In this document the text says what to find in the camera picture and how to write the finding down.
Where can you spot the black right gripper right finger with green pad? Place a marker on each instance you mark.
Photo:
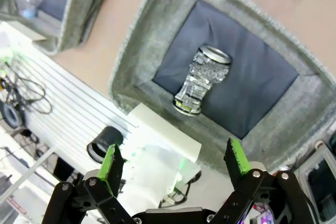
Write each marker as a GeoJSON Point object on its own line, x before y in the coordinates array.
{"type": "Point", "coordinates": [237, 159]}

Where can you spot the small grey felt basket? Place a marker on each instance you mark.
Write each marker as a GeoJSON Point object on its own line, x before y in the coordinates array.
{"type": "Point", "coordinates": [76, 11]}

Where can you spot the ribbed aluminium table frame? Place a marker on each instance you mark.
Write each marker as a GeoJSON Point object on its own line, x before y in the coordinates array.
{"type": "Point", "coordinates": [68, 103]}

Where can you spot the grey framed dark box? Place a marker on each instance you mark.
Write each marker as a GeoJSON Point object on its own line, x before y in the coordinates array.
{"type": "Point", "coordinates": [319, 182]}

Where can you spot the large grey felt basket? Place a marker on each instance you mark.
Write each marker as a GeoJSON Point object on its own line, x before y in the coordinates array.
{"type": "Point", "coordinates": [147, 51]}

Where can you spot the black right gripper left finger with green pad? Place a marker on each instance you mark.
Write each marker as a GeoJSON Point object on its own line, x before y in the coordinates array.
{"type": "Point", "coordinates": [106, 166]}

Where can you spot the black cylindrical cap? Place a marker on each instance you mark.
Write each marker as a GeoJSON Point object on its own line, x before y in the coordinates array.
{"type": "Point", "coordinates": [105, 140]}

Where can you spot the black rubber wheel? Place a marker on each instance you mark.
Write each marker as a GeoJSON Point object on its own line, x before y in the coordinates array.
{"type": "Point", "coordinates": [10, 115]}

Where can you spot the crushed silver can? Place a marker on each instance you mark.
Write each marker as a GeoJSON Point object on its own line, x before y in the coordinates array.
{"type": "Point", "coordinates": [200, 85]}

